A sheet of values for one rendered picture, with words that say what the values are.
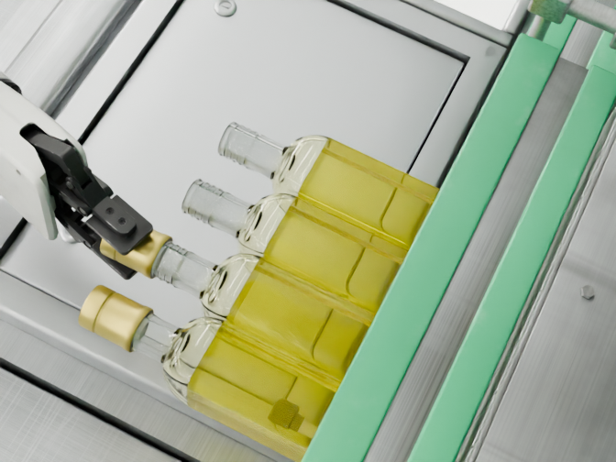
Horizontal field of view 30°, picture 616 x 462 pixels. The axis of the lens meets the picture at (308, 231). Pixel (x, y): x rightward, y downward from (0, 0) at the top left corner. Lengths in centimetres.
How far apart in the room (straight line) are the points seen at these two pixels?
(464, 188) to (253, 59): 41
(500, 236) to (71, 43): 53
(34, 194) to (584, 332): 41
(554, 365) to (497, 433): 6
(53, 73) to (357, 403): 54
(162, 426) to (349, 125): 33
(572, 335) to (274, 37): 53
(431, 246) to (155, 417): 34
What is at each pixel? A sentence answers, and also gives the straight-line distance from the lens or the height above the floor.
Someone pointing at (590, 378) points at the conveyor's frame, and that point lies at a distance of 71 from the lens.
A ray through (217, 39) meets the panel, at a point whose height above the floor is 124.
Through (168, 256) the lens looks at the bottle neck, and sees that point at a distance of 86.
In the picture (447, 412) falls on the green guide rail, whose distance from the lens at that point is 70.
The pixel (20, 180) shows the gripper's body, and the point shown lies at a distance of 87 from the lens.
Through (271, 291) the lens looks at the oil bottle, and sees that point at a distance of 83.
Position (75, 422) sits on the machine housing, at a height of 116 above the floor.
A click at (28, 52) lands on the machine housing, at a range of 113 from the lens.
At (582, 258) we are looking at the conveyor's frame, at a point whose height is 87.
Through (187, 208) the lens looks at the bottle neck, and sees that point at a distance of 88.
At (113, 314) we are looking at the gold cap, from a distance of 84.
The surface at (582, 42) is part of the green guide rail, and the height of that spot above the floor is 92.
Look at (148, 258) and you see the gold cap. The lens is 86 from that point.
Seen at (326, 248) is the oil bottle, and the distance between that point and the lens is 85.
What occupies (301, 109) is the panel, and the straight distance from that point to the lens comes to 109.
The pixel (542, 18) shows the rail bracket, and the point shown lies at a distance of 86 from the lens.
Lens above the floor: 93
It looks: 8 degrees up
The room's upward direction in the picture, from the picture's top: 64 degrees counter-clockwise
